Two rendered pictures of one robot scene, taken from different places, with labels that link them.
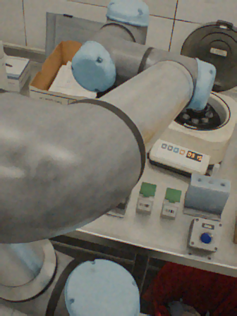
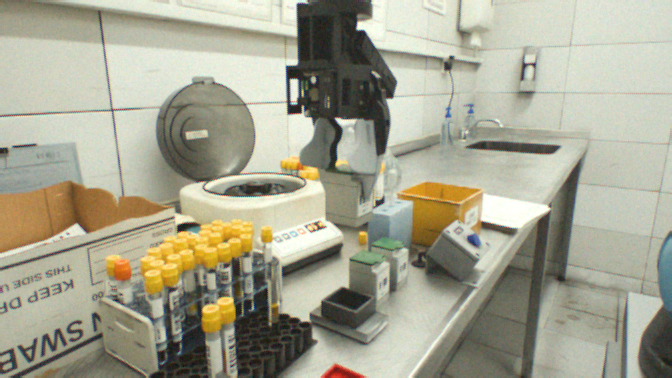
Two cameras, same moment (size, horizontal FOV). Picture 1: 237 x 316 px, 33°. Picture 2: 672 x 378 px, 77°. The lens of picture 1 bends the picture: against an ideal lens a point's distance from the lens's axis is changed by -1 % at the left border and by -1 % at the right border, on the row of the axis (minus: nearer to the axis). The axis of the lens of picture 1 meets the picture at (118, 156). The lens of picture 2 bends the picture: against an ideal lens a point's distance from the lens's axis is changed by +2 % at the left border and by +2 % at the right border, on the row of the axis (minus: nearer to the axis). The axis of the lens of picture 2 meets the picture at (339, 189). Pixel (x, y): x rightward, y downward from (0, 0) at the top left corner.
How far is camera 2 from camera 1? 0.86 m
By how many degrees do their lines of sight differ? 63
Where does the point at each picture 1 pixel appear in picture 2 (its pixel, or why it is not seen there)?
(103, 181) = not seen: outside the picture
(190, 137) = (300, 202)
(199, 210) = not seen: hidden behind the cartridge
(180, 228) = (425, 281)
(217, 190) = (406, 206)
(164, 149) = (284, 242)
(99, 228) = (404, 358)
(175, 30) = (119, 129)
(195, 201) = not seen: hidden behind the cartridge
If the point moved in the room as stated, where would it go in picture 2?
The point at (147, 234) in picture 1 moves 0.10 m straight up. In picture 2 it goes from (430, 309) to (434, 242)
